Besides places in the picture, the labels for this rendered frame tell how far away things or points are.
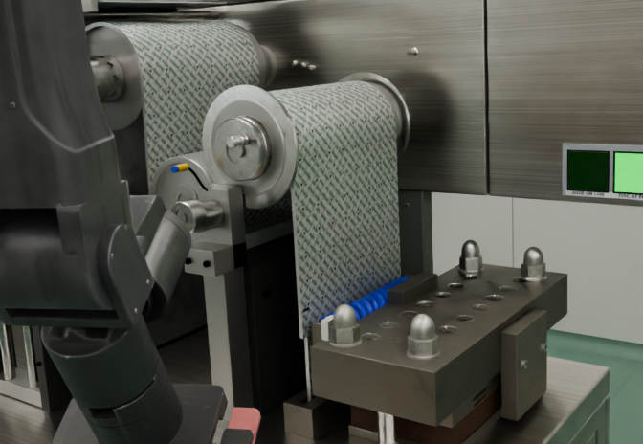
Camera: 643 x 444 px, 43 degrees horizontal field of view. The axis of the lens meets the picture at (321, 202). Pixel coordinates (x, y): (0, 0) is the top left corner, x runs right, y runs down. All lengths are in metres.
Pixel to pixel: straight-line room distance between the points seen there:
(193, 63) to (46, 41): 0.75
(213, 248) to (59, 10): 0.58
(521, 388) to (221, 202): 0.42
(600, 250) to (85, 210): 3.32
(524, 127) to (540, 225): 2.58
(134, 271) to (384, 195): 0.69
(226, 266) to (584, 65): 0.52
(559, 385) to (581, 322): 2.62
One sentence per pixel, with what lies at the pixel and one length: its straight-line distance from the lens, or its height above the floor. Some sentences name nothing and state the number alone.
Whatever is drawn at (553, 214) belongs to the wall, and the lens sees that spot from 3.69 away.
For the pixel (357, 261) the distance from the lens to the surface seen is 1.07.
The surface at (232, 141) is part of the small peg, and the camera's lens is 0.93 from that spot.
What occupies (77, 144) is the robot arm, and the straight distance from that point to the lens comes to 0.42.
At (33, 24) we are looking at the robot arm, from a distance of 0.42.
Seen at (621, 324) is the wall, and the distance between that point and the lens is 3.73.
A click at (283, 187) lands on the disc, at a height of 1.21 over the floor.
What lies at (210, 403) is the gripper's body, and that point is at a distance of 0.57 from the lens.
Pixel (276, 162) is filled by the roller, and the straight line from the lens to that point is 0.95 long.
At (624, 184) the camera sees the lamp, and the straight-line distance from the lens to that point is 1.11.
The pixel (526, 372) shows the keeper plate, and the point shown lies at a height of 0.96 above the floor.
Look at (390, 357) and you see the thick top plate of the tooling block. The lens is 0.90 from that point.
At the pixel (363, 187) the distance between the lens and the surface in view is 1.07.
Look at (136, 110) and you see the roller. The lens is 1.12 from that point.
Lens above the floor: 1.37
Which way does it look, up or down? 11 degrees down
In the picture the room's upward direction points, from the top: 3 degrees counter-clockwise
